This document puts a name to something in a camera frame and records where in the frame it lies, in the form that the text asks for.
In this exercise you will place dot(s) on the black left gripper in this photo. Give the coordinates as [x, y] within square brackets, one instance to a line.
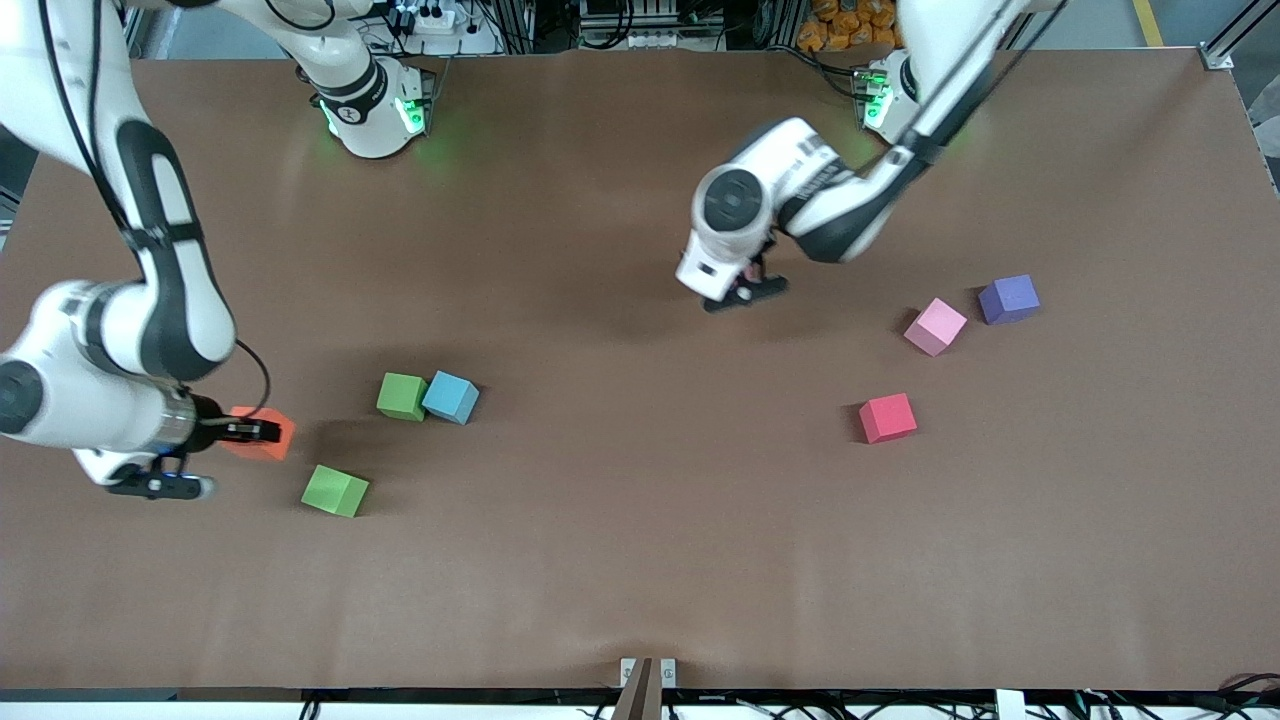
[758, 258]

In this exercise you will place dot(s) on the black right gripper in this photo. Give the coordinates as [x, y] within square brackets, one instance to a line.
[207, 424]

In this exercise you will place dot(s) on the orange foam block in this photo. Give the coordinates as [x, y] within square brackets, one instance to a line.
[275, 450]

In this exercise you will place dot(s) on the green foam block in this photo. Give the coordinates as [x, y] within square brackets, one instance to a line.
[400, 395]
[333, 490]

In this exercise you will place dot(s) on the red foam block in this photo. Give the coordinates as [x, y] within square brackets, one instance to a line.
[886, 418]

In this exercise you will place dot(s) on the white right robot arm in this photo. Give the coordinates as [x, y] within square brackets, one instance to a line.
[60, 380]

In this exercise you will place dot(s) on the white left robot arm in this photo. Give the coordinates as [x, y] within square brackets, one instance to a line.
[830, 200]

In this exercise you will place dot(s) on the blue foam block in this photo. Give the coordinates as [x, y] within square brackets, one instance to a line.
[450, 395]

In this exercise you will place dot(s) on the purple foam block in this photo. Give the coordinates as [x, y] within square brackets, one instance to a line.
[1010, 297]

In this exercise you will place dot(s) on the grey equipment rack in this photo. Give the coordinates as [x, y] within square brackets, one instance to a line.
[640, 35]

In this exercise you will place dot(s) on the large paper table cover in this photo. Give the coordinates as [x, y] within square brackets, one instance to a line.
[640, 500]

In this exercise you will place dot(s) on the white power strip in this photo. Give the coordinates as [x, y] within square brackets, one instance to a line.
[435, 20]

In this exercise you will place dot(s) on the white label tag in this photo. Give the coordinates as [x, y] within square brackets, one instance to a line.
[1010, 705]

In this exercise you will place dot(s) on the metal mount bracket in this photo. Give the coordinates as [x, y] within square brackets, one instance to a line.
[668, 672]

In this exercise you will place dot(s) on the brown post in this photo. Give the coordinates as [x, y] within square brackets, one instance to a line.
[640, 700]

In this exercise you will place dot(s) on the aluminium frame profile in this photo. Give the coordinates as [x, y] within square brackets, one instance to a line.
[1217, 57]

